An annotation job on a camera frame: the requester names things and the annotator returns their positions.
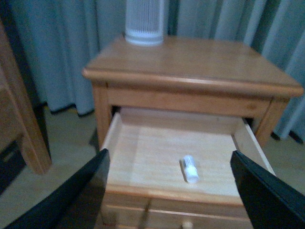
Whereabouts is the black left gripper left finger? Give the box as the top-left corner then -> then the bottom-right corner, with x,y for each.
5,148 -> 109,229

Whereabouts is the wooden nightstand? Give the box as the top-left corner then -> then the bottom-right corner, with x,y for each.
83,37 -> 304,229

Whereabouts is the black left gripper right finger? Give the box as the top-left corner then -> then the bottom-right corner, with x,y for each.
230,150 -> 305,229

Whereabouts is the black under-bed storage box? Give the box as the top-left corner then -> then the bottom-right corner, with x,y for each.
0,141 -> 26,194

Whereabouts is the wooden drawer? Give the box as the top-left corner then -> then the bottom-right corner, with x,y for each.
101,205 -> 252,229
103,108 -> 272,219

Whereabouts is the white medicine bottle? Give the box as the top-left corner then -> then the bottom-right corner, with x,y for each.
180,155 -> 199,184

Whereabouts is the wooden bed frame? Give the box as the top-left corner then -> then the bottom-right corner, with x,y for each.
0,25 -> 52,175

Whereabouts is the white cylindrical air purifier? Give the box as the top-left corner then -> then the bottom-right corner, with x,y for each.
124,0 -> 164,46

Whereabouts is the grey curtain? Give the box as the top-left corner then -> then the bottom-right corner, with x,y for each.
0,0 -> 305,144

